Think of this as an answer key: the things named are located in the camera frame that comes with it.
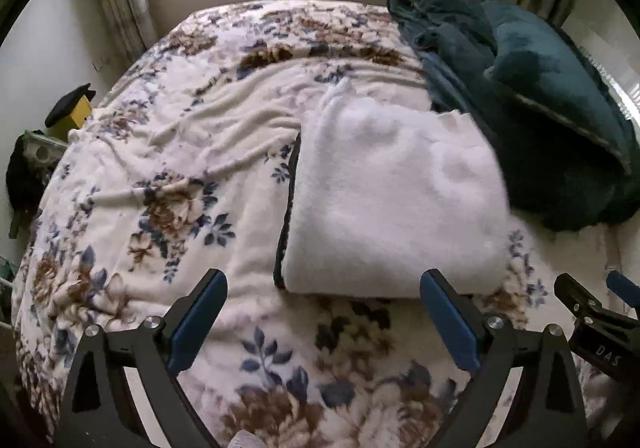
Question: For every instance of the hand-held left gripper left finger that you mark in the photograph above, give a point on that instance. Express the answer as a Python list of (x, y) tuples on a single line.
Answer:
[(195, 323)]

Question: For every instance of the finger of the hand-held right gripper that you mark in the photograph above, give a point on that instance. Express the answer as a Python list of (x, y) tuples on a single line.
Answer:
[(625, 289), (577, 295)]

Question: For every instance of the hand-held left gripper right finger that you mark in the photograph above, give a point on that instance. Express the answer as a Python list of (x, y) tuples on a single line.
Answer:
[(447, 318)]

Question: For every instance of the white sweater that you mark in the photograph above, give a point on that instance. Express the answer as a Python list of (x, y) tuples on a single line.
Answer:
[(390, 198)]

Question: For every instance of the black striped folded sweater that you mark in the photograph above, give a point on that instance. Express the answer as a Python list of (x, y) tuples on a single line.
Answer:
[(281, 268)]

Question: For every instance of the dark teal duvet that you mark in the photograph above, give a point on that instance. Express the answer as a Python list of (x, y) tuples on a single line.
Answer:
[(540, 188)]

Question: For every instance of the green glass stand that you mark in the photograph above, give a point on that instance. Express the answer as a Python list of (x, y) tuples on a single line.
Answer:
[(7, 270)]

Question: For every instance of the floral blanket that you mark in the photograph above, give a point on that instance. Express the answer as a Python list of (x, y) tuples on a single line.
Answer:
[(175, 103)]

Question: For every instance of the black bag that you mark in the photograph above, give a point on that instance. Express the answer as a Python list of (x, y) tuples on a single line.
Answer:
[(25, 178)]

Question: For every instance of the grey-green storage box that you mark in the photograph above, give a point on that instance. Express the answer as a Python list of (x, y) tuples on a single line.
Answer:
[(47, 148)]

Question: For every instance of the dark teal pillow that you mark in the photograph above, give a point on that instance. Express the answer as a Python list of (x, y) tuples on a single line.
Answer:
[(550, 68)]

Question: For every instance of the white headboard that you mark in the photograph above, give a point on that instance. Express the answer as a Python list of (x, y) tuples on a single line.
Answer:
[(600, 58)]

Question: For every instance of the yellow box with black hat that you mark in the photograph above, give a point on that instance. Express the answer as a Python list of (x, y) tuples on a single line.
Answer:
[(65, 106)]

